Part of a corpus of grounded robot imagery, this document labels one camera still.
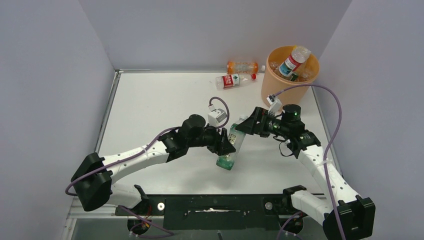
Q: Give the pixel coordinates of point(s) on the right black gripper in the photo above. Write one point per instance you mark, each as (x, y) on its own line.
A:
(250, 125)

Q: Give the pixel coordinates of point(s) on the aluminium frame rail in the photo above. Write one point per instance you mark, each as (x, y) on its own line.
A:
(76, 212)

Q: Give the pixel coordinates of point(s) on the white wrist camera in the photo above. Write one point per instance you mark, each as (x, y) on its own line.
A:
(217, 117)
(274, 104)

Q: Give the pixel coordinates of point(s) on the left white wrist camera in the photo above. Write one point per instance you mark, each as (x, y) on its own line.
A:
(217, 117)

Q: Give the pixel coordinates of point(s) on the green label clear bottle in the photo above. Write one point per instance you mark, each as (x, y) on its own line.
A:
(236, 138)

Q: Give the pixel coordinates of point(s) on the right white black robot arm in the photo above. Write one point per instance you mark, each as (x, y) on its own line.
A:
(345, 214)

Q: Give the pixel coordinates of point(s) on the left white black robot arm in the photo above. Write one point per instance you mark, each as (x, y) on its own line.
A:
(96, 180)

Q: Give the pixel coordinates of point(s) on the red white label bottle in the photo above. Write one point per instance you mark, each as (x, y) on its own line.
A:
(298, 56)

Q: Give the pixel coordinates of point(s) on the orange drink bottle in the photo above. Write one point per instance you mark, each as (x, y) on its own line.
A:
(244, 67)

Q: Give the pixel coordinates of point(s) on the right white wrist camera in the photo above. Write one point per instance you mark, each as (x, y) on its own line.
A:
(274, 104)

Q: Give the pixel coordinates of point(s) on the red green label bottle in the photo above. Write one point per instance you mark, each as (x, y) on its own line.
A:
(235, 80)

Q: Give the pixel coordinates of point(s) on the dark green label bottle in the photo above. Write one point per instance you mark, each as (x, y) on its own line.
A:
(294, 77)

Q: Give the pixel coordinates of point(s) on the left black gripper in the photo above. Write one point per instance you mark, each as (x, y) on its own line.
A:
(221, 145)

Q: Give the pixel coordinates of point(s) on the orange plastic bin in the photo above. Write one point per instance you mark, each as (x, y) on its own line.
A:
(273, 83)

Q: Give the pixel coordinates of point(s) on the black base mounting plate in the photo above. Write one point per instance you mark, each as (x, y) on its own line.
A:
(256, 211)

